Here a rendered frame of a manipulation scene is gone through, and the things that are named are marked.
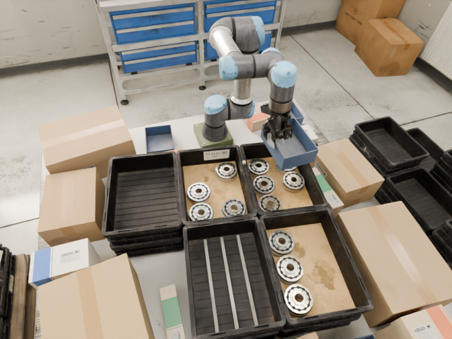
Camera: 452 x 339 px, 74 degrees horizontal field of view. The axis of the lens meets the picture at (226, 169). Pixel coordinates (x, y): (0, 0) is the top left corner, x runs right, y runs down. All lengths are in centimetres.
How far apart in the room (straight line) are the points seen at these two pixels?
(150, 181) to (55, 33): 272
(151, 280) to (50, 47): 312
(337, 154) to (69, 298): 131
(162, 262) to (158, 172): 42
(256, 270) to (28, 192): 205
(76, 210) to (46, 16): 273
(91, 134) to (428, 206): 204
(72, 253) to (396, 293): 117
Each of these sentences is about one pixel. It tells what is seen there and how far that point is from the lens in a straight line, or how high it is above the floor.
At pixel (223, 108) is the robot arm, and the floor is 97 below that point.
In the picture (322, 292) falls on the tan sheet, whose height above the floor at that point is 83.
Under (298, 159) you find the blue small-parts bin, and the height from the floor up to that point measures 111.
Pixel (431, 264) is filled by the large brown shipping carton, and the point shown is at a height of 90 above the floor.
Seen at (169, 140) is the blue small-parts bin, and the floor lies 70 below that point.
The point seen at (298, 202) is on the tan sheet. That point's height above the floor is 83.
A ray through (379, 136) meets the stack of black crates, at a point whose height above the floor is 49.
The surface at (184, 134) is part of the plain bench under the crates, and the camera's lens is 183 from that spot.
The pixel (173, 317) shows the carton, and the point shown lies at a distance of 125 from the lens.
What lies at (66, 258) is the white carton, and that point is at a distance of 130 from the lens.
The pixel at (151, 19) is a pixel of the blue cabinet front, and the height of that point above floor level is 78.
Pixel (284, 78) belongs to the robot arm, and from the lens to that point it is 95.
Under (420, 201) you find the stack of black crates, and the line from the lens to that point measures 232.
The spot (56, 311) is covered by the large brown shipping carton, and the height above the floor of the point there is 90.
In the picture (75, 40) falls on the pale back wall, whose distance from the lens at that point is 394.
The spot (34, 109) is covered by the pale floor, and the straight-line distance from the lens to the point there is 357.
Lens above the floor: 196
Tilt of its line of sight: 50 degrees down
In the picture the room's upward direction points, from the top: 3 degrees clockwise
